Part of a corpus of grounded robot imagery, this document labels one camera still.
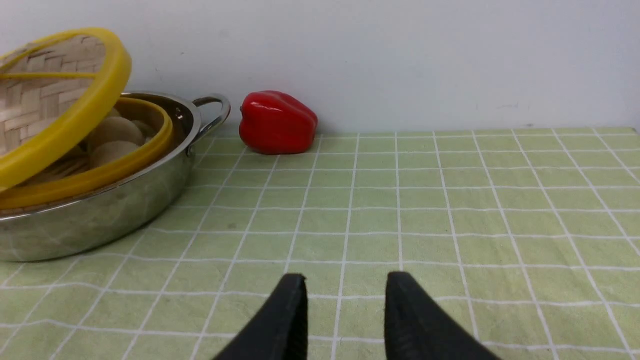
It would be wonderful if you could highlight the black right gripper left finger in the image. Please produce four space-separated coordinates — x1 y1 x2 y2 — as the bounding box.
214 273 309 360

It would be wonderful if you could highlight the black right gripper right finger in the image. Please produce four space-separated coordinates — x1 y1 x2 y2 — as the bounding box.
384 271 499 360

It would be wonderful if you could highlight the bamboo steamer basket yellow rim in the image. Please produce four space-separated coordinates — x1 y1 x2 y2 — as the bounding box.
0 97 174 212

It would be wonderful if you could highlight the woven bamboo steamer lid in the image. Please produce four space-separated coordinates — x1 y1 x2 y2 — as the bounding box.
0 27 132 191

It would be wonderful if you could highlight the stainless steel pot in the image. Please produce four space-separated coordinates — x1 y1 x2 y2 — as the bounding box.
0 92 232 262

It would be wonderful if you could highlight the green checkered tablecloth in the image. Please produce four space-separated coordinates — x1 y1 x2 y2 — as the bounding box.
1 128 639 360

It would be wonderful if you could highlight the red bell pepper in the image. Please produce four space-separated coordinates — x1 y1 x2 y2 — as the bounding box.
238 89 319 155

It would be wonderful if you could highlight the white round bun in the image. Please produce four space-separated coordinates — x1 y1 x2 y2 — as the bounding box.
86 116 146 151
89 140 140 169

